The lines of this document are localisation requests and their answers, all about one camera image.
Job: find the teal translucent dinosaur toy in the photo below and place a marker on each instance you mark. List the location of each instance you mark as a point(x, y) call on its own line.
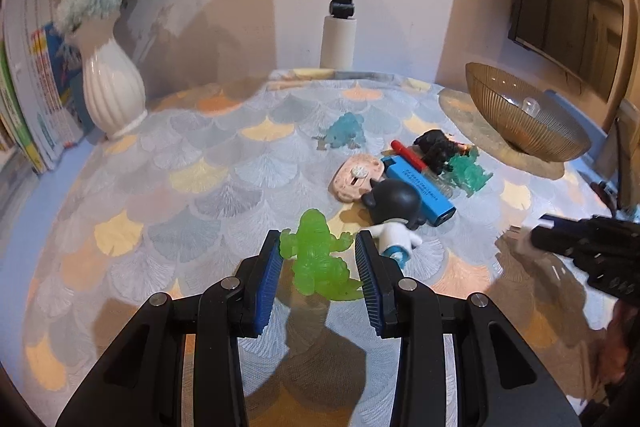
point(467, 172)

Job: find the pink biscuit-shaped toy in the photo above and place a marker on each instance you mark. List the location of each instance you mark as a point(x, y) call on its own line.
point(355, 177)

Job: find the red-capped clear pen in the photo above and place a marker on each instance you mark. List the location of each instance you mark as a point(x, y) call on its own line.
point(407, 152)

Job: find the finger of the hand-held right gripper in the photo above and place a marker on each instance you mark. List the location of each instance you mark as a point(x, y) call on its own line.
point(565, 237)
point(615, 282)

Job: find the row of upright books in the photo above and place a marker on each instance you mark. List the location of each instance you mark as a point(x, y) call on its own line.
point(35, 82)

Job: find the green translucent dinosaur toy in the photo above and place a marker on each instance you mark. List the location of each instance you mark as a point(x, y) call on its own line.
point(315, 257)

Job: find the black-headed white figurine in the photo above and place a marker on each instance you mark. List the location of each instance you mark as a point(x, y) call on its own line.
point(397, 202)

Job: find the stack of flat books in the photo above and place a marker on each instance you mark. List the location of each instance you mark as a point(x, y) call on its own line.
point(12, 187)

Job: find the blue translucent dinosaur toy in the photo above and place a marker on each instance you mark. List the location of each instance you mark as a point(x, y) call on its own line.
point(345, 129)

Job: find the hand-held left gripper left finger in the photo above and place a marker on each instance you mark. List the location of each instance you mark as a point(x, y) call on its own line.
point(265, 287)

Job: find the blue and yellow rectangular box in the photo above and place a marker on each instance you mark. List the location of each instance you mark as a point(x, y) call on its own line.
point(420, 189)

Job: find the leaf pattern tablecloth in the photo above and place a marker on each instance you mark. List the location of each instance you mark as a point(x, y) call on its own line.
point(200, 187)

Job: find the dark flat standing device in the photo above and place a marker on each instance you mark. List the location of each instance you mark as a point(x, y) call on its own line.
point(625, 157)

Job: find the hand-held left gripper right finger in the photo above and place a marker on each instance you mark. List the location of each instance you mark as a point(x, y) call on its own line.
point(372, 287)

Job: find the small black figurine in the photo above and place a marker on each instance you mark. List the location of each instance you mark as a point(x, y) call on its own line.
point(437, 149)

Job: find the amber ribbed glass bowl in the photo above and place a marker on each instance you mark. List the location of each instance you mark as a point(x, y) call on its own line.
point(500, 117)

